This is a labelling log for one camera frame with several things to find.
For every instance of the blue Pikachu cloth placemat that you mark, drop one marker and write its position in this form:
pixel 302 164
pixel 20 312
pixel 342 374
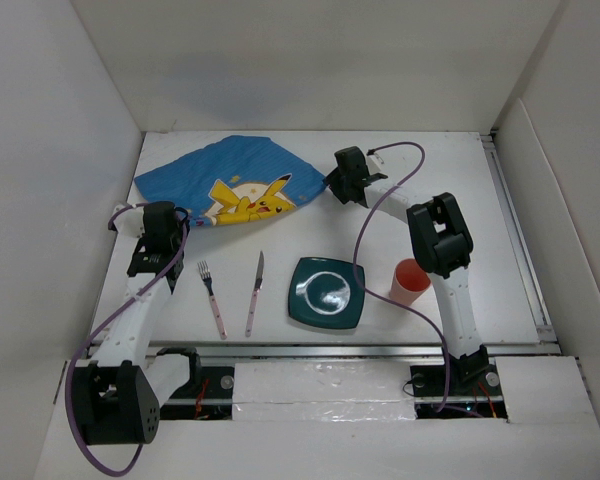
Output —
pixel 236 180

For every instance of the dark teal square plate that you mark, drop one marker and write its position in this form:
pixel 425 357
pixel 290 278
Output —
pixel 326 293

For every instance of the salmon pink plastic cup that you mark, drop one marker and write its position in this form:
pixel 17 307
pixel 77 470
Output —
pixel 409 282

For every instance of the pink handled knife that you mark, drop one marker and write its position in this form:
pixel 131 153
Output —
pixel 254 296

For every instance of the pink handled fork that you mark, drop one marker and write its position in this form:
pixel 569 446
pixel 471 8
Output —
pixel 206 278

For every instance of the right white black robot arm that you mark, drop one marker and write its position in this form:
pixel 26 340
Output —
pixel 441 245

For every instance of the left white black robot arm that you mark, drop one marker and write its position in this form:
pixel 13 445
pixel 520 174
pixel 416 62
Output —
pixel 114 398

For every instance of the white foam block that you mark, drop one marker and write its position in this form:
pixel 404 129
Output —
pixel 322 391

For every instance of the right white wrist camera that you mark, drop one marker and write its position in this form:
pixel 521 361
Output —
pixel 374 158

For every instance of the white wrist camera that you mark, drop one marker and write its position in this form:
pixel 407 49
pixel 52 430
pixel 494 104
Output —
pixel 374 158
pixel 127 220

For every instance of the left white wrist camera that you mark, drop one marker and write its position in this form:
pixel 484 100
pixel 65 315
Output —
pixel 127 220

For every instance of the aluminium right side rail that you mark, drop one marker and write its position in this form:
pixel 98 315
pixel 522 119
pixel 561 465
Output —
pixel 534 295

